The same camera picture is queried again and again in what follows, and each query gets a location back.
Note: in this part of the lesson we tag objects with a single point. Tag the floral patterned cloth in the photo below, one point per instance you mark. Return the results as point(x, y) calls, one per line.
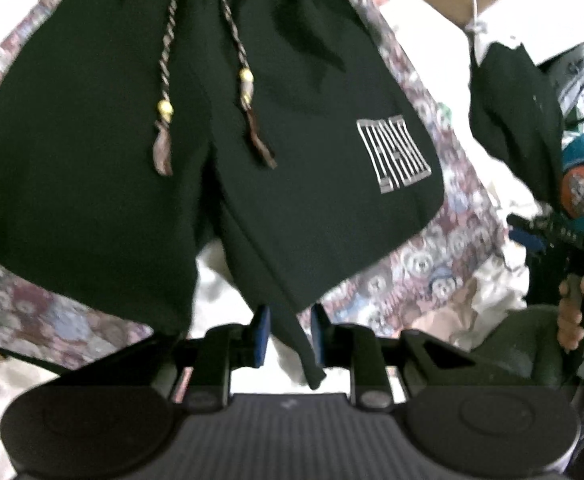
point(446, 240)

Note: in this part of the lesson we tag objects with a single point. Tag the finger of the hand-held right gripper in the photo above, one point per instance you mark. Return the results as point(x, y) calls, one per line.
point(526, 240)

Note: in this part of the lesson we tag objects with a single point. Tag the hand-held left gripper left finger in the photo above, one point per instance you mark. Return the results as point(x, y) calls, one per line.
point(262, 337)

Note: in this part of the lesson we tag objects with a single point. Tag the cream printed blanket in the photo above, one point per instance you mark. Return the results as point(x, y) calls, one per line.
point(421, 35)

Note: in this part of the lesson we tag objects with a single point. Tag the black garment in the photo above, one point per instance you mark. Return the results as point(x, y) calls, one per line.
point(511, 120)

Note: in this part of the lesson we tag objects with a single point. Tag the white board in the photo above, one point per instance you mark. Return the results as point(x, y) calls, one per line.
point(546, 20)

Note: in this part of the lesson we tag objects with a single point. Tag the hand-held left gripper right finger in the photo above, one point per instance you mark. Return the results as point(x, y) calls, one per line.
point(318, 337)

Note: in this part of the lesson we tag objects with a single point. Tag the dark green cloth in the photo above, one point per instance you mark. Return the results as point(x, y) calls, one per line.
point(521, 350)

